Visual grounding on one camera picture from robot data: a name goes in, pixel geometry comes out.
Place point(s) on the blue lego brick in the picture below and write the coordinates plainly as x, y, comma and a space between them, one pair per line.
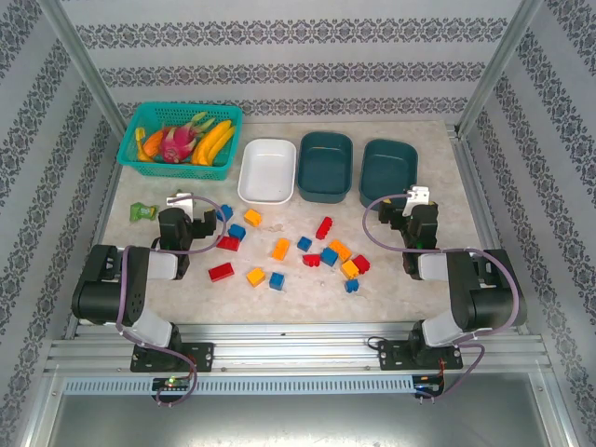
329, 256
276, 280
352, 285
237, 231
227, 212
304, 244

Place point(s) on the long red lego brick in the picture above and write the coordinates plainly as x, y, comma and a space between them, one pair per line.
220, 272
228, 243

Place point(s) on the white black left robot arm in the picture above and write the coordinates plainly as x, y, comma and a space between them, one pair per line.
107, 288

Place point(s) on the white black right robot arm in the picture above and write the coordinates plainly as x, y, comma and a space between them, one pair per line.
484, 298

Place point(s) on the dark teal plastic container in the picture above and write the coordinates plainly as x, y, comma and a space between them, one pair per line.
323, 167
388, 172

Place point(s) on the teal plastic mesh basket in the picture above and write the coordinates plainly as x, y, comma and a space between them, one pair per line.
186, 172

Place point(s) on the long orange lego brick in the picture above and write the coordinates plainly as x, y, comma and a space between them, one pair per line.
340, 250

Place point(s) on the yellow toy banana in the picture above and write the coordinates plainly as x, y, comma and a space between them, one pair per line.
212, 137
222, 144

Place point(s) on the white plastic container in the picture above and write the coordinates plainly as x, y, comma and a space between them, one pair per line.
267, 163

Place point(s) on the pink toy dragon fruit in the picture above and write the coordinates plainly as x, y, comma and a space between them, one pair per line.
176, 144

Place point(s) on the orange toy fruit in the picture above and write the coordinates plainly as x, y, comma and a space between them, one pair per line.
153, 143

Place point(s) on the small yellow toy fruit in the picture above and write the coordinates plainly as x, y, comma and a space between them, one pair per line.
139, 142

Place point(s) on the small circuit board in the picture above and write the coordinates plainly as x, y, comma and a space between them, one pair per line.
430, 385
171, 383

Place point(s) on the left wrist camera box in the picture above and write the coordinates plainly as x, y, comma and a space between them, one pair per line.
182, 205

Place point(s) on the aluminium side rail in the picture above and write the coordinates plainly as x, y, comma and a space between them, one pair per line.
477, 186
106, 209

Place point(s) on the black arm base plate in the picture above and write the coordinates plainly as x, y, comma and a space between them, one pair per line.
391, 356
200, 356

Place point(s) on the aluminium mounting rail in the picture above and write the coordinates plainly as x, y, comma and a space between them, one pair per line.
298, 349

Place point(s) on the aluminium frame post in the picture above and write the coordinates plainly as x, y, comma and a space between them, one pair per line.
505, 56
77, 56

